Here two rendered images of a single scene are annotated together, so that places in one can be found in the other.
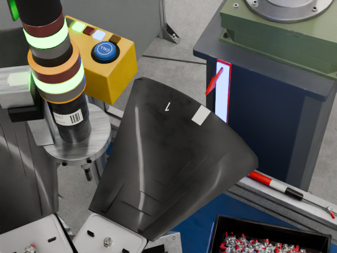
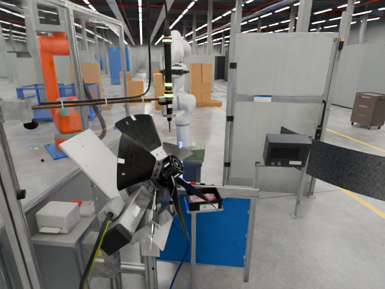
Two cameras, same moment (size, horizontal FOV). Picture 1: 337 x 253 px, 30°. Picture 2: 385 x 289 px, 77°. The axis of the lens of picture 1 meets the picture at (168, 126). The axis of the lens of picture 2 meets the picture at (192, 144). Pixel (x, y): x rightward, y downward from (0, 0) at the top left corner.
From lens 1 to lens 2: 0.97 m
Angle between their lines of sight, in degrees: 41
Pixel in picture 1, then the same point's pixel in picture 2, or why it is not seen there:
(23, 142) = (151, 132)
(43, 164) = (156, 136)
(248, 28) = not seen: hidden behind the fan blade
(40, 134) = (164, 110)
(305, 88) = (196, 164)
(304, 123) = (197, 179)
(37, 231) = (157, 151)
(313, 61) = (195, 157)
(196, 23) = not seen: hidden behind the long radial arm
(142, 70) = not seen: hidden behind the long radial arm
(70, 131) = (170, 110)
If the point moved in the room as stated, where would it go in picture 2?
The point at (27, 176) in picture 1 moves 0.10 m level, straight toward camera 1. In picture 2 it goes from (153, 139) to (167, 143)
